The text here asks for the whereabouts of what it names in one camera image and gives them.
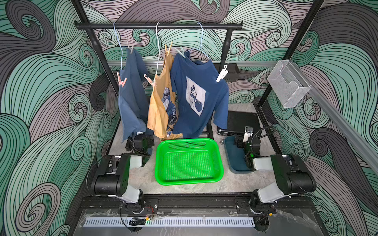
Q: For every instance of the teal plastic tray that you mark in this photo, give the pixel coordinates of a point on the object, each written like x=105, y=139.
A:
x=235, y=157

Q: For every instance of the slate blue t-shirt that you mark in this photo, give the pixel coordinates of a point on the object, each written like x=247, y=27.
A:
x=133, y=101

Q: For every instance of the black ribbed case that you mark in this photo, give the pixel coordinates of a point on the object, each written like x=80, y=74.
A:
x=237, y=121

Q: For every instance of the green plastic basket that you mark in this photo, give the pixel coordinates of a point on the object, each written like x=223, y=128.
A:
x=188, y=161

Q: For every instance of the clear mesh wall bin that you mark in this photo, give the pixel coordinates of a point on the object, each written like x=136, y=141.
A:
x=288, y=83

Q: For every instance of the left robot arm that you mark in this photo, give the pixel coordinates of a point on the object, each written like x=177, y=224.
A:
x=111, y=178

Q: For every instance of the grey clothespin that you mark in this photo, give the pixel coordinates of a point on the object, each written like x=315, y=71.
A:
x=131, y=48

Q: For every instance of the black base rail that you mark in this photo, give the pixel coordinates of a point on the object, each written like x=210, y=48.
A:
x=161, y=204

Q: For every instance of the white wire hanger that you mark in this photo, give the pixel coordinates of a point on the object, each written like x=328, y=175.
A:
x=158, y=47

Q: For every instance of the pink clothespin on tan shirt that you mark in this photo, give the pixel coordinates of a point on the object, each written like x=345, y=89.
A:
x=149, y=80

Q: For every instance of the navy Mickey print t-shirt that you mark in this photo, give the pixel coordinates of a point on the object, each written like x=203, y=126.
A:
x=200, y=95

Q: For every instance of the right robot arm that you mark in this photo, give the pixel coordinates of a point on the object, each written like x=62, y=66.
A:
x=292, y=177

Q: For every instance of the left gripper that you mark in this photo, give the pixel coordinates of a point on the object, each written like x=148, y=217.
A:
x=149, y=141

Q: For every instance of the light blue wire hanger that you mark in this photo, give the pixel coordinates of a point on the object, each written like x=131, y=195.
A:
x=201, y=41

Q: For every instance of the white slotted cable duct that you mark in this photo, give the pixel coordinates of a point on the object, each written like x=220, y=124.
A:
x=190, y=221

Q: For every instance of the black clothes rack frame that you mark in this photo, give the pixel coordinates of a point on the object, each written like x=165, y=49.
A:
x=89, y=29

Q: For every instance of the tan cartoon print t-shirt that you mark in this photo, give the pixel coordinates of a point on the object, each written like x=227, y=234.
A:
x=163, y=114

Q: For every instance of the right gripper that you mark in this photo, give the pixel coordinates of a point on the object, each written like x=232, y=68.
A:
x=256, y=137

